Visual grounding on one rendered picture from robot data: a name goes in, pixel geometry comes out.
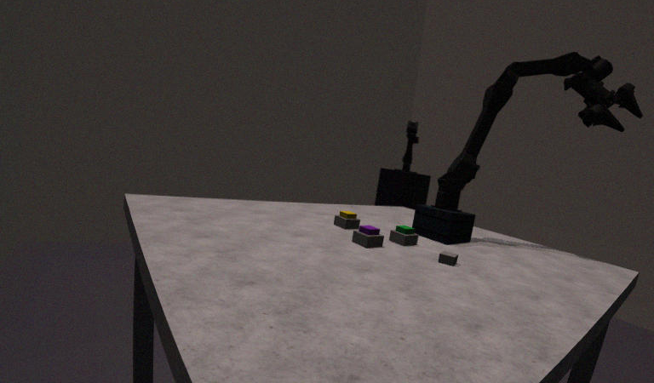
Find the yellow button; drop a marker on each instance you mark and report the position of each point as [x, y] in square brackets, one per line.
[347, 220]

